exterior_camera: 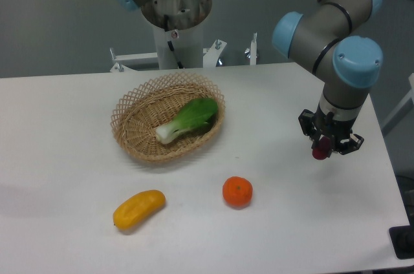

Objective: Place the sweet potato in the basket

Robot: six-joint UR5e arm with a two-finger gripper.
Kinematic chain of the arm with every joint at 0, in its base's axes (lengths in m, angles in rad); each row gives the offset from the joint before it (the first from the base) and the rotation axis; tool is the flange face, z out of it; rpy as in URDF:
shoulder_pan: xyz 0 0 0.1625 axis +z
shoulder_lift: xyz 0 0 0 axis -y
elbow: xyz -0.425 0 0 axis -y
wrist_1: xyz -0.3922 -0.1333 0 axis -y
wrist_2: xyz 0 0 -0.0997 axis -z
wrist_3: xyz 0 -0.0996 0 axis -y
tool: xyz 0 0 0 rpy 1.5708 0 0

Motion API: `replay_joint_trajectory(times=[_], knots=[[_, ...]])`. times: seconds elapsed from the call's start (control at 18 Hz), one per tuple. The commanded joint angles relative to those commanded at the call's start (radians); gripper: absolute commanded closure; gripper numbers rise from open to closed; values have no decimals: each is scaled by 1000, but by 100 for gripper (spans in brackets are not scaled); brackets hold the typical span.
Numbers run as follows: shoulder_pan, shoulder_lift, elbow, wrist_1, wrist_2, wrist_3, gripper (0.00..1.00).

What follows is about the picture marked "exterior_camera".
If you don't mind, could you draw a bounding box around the white metal base frame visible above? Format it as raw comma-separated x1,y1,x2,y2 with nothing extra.
109,32,259,72

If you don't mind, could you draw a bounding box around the white frame at right edge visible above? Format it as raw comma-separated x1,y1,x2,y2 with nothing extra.
380,74,413,137

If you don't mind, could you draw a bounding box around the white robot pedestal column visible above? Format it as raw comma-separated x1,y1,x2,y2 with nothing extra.
140,0,213,70

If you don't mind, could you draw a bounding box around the woven wicker basket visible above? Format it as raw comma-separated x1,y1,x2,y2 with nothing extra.
111,72,225,163

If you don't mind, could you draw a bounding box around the orange tangerine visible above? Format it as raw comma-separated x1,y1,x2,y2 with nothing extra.
222,176,253,208

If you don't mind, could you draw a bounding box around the green bok choy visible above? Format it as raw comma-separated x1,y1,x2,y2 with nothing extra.
155,98,219,145

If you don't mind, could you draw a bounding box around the red sweet potato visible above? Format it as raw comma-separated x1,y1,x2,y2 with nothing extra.
312,136,331,160

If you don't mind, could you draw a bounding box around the black clamp at table edge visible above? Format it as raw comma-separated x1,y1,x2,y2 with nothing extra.
389,226,413,260

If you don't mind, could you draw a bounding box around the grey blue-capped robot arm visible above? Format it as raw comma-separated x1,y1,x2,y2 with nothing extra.
117,0,383,160

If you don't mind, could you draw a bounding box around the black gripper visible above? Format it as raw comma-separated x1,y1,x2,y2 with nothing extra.
298,103,364,155

